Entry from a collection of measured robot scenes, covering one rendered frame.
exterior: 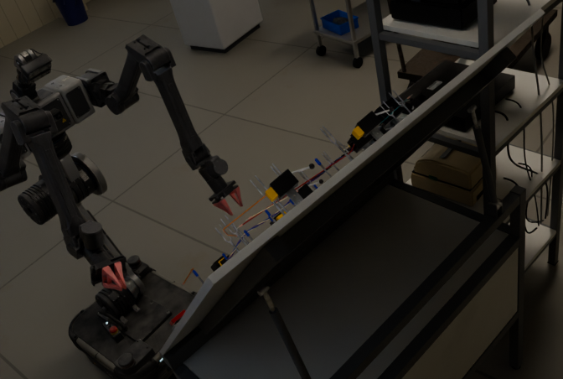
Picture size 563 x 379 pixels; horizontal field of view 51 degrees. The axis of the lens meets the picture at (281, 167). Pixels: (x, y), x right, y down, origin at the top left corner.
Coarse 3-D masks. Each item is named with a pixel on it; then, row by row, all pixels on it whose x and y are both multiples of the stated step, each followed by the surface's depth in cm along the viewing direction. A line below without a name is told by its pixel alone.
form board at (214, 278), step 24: (528, 24) 157; (504, 48) 159; (432, 96) 139; (408, 120) 134; (384, 144) 129; (360, 168) 136; (312, 192) 120; (288, 216) 116; (264, 240) 113; (240, 264) 114; (216, 288) 121; (192, 312) 131
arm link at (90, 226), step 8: (88, 224) 170; (96, 224) 171; (80, 232) 171; (88, 232) 167; (96, 232) 168; (80, 240) 173; (88, 240) 168; (96, 240) 169; (72, 248) 174; (80, 248) 174; (88, 248) 170; (96, 248) 170; (80, 256) 175
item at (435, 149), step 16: (432, 160) 249; (448, 160) 246; (464, 160) 244; (480, 160) 243; (416, 176) 260; (432, 176) 253; (448, 176) 246; (464, 176) 240; (480, 176) 245; (496, 176) 256; (432, 192) 258; (448, 192) 251; (464, 192) 245; (480, 192) 248
